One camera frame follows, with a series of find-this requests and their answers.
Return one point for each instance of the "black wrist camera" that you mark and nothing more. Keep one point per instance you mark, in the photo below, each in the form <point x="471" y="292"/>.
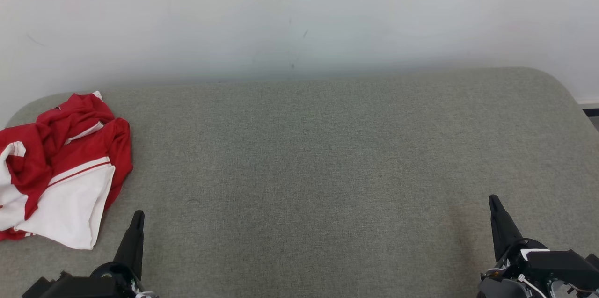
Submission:
<point x="47" y="288"/>
<point x="561" y="265"/>

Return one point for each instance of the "red white basketball jersey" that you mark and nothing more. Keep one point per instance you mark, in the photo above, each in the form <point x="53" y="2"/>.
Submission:
<point x="75" y="204"/>

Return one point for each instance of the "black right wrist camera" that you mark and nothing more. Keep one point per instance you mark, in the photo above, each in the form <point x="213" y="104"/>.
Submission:
<point x="561" y="265"/>

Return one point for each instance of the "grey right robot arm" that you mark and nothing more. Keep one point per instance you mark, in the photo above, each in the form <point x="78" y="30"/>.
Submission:
<point x="493" y="289"/>

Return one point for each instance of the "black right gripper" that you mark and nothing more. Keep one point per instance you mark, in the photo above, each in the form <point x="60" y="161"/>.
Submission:
<point x="519" y="263"/>

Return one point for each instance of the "grey fabric sofa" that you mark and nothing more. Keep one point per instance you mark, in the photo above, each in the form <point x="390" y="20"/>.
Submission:
<point x="304" y="171"/>

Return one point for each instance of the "white wall skirting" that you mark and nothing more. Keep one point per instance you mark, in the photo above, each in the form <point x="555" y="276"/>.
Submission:
<point x="590" y="100"/>

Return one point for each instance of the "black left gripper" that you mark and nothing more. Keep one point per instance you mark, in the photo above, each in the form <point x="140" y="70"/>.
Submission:
<point x="112" y="281"/>

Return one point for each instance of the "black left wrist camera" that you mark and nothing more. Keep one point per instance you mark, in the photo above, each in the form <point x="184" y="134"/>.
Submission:
<point x="47" y="288"/>

